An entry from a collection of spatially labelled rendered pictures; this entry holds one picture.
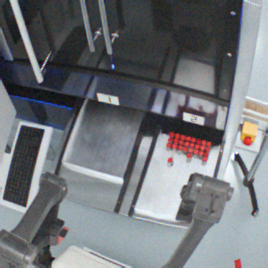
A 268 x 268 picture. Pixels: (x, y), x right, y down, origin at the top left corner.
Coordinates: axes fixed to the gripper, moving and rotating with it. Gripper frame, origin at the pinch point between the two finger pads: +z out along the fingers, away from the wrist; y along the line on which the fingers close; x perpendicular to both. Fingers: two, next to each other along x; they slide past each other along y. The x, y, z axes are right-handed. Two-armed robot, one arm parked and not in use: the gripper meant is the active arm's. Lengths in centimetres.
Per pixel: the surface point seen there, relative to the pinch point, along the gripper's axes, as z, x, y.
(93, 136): -1, 46, 24
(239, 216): 86, -33, 42
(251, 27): -82, -10, 27
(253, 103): -10, -18, 56
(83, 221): 89, 61, 15
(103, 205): 2.2, 32.5, -2.7
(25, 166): 6, 74, 4
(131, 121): -2.5, 33.2, 35.0
